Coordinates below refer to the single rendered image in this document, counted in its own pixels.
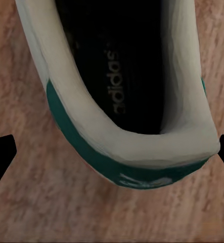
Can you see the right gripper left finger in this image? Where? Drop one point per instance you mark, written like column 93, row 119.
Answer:
column 7, row 152

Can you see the gym shoe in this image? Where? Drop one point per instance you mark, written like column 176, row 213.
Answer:
column 124, row 84

